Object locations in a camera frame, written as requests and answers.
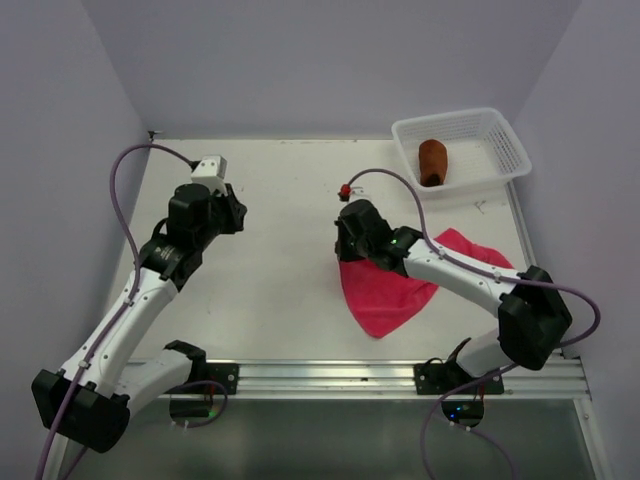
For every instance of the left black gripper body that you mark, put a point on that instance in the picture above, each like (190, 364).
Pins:
(224, 218)

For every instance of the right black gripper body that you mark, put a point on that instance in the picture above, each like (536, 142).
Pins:
(350, 249)

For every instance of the pink towel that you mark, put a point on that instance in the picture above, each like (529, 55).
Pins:
(383, 300)

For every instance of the brown towel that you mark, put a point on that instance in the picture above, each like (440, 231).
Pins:
(433, 163)

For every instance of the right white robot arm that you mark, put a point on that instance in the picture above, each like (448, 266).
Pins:
(532, 319)

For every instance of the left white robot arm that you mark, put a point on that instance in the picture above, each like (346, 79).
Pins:
(93, 396)

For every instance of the white plastic basket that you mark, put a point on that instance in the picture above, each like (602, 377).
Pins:
(483, 150)

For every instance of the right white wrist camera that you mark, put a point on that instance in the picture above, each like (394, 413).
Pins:
(358, 193)

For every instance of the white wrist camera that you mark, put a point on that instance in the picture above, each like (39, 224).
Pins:
(358, 193)
(210, 172)

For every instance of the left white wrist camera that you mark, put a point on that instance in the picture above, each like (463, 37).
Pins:
(210, 172)

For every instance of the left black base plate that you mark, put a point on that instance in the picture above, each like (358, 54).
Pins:
(224, 373)

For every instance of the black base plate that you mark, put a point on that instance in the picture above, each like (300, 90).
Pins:
(434, 377)
(224, 373)

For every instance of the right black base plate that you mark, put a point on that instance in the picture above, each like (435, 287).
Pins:
(434, 377)

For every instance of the aluminium mounting rail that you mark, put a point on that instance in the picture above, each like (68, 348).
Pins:
(560, 379)

